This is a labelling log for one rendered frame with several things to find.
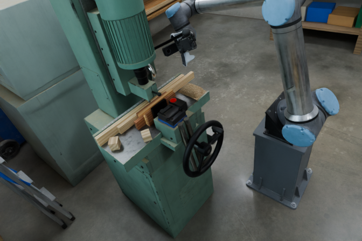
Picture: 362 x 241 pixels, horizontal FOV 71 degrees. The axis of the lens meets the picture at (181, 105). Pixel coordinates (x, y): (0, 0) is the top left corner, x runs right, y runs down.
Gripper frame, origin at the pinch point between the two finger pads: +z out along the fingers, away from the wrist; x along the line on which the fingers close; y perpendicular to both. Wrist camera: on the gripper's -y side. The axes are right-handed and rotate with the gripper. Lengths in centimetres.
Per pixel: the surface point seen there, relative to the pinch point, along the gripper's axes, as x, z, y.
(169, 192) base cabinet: 70, 4, -37
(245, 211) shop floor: 123, -20, -7
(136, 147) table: 28.7, 18.8, -31.0
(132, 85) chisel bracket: 7.2, -3.3, -28.3
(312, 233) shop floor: 138, -6, 29
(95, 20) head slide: -26.2, 4.0, -25.2
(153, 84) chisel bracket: 9.9, -0.8, -17.4
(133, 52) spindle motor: -8.7, 10.8, -14.3
